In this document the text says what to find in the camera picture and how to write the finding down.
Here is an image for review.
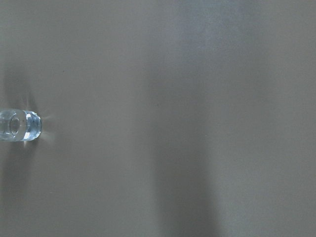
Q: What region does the glass sauce bottle metal spout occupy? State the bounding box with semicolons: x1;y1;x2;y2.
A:
0;109;42;142

